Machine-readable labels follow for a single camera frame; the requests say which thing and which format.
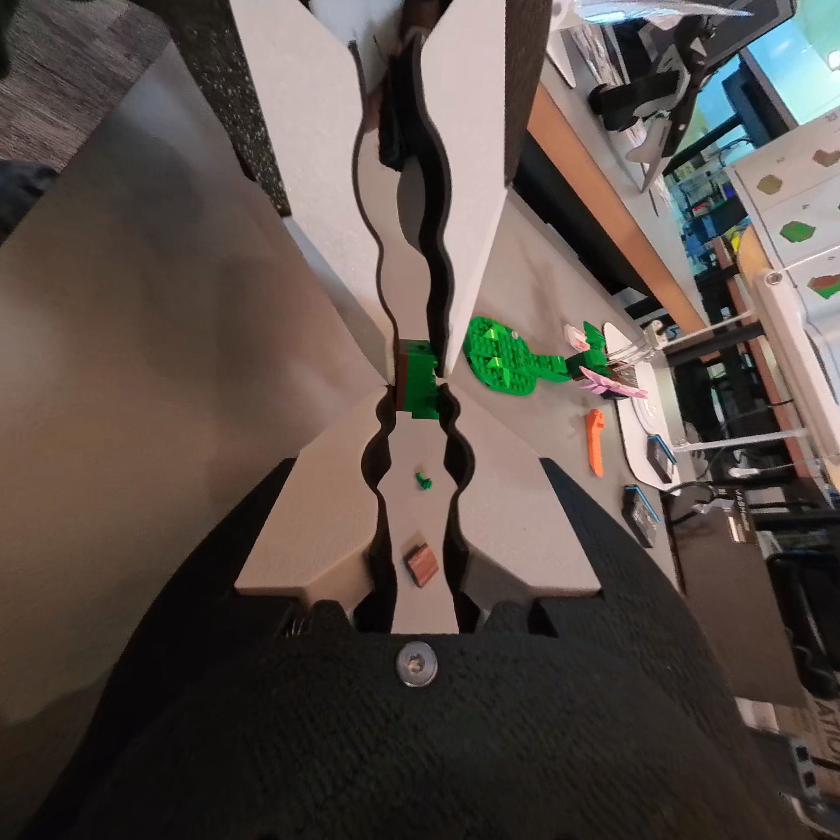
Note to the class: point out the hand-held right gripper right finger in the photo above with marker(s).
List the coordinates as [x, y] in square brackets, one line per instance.
[525, 525]

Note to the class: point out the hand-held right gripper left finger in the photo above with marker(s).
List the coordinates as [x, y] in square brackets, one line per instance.
[308, 525]

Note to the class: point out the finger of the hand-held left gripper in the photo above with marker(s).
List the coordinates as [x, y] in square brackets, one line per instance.
[472, 144]
[295, 131]

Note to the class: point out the green brown lego block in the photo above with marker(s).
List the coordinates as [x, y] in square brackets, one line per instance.
[418, 387]

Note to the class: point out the orange lego brick separator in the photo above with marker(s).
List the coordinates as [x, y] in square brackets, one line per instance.
[595, 449]

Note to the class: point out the small green lego piece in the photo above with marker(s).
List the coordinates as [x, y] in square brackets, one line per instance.
[424, 482]

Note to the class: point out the brown lego tile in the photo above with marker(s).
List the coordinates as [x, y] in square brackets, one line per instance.
[420, 564]

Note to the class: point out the green lego model pink flower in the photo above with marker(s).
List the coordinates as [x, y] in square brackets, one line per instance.
[502, 358]

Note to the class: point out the clear rod lego piece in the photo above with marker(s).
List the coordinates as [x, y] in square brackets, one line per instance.
[627, 358]

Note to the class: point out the pink white lego piece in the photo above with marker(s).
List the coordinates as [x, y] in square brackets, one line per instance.
[577, 334]

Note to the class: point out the lego instruction booklet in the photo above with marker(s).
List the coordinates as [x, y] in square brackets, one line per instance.
[787, 197]

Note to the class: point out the black battery blue edge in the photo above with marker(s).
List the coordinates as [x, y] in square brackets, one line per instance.
[659, 457]
[640, 516]

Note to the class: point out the wooden edged desk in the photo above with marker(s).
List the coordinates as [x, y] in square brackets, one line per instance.
[594, 124]

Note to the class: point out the instruction booklet on stand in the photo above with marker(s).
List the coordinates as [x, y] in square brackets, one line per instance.
[633, 426]

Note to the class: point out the white paper sheets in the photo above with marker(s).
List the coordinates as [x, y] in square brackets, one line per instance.
[587, 46]

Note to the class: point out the black and white device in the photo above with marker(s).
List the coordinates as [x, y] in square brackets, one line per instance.
[630, 98]

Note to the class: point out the stack of cardboard boxes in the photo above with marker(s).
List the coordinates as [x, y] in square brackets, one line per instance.
[823, 722]

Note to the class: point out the grey power strip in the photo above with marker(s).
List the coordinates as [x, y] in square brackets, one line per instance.
[806, 764]

